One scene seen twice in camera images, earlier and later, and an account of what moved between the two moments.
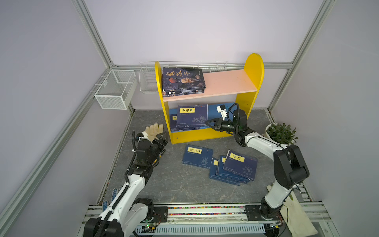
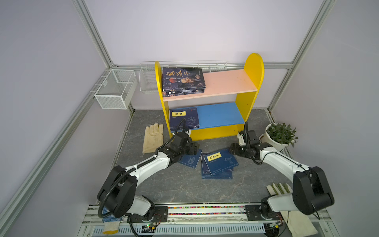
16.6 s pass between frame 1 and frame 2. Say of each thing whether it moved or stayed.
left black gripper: moved
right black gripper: moved
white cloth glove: stayed
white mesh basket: stayed
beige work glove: stayed
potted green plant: stayed
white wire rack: stayed
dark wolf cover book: stayed
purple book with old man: stayed
